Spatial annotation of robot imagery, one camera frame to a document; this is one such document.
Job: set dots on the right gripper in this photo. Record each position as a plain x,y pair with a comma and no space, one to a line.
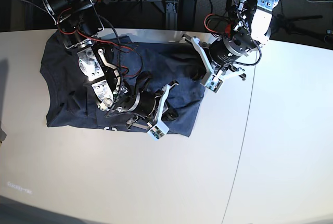
150,107

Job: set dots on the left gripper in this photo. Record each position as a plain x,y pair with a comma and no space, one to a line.
214,56

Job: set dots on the blue heathered T-shirt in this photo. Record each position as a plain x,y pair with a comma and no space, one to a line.
152,88

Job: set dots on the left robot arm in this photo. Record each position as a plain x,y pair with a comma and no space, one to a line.
245,29

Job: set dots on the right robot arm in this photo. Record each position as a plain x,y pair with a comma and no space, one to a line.
79,24

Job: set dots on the black power adapter brick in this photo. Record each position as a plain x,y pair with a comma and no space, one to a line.
186,14

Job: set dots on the black tripod stand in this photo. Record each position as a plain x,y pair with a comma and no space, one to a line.
289,26

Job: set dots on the grey object at table edge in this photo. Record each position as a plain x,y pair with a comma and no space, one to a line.
3,135

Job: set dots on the white label sticker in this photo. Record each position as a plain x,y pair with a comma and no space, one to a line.
19,188

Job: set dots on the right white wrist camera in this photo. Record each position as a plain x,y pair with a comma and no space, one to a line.
157,129

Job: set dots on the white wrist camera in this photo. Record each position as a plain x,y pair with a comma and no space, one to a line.
214,83
157,129

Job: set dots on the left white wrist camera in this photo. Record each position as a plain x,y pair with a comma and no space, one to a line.
214,83

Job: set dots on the aluminium frame post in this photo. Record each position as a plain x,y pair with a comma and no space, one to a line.
171,15

